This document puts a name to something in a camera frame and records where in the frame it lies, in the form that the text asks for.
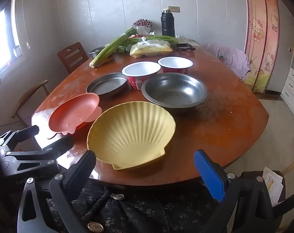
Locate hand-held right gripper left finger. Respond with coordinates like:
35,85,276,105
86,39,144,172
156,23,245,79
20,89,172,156
17,150,97,233

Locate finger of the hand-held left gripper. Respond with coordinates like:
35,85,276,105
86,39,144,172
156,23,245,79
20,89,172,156
0,125,40,154
0,134,74,173

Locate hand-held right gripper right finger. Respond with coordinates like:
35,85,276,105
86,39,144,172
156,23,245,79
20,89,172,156
194,150,277,233

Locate pink cartoon-shaped plate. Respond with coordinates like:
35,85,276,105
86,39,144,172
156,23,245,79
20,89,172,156
48,93,102,136

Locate yellow shell-shaped plate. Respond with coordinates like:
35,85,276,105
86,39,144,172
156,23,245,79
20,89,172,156
87,102,176,171

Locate round steel tray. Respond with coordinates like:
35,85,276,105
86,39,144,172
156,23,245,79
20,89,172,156
86,73,128,100

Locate large steel bowl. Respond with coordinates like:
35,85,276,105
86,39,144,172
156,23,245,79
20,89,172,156
141,72,208,113

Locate red and white paper bowl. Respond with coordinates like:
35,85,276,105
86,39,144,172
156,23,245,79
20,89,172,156
122,62,161,91
158,57,193,75

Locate curved-back wooden chair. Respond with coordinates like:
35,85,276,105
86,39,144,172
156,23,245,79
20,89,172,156
11,80,50,128

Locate folded paper sheets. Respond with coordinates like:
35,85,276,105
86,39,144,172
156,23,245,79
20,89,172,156
262,166,284,207

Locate dark floral garment with buttons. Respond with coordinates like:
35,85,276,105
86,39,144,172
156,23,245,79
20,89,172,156
48,180,220,233

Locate brown slatted wooden chair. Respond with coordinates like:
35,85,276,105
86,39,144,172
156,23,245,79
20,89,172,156
57,42,90,74

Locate window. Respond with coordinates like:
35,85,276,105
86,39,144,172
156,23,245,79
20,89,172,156
0,0,20,78

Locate small steel basin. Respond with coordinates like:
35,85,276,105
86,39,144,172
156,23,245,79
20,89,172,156
89,46,109,59

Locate celery bunch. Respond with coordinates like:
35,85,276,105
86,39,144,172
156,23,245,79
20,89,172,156
89,27,138,68

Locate pink garment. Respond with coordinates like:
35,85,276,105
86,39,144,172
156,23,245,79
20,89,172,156
206,44,252,82

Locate white shelf cabinet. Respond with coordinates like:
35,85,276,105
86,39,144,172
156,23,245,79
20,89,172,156
280,28,294,117

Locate black tongs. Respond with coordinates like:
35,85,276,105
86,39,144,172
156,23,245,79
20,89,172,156
175,43,196,51

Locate clear bag of yellow food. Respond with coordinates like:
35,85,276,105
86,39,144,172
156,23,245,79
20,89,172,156
130,37,174,59

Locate pink cartoon wardrobe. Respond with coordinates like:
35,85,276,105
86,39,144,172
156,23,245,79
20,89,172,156
243,0,279,94

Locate bundle of thin green stalks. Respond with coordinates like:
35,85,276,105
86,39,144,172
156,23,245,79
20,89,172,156
118,35,179,54

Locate purple flower bouquet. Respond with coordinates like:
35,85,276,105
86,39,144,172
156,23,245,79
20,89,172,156
132,19,153,34

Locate black thermos bottle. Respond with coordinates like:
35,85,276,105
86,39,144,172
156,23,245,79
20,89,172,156
161,8,176,38

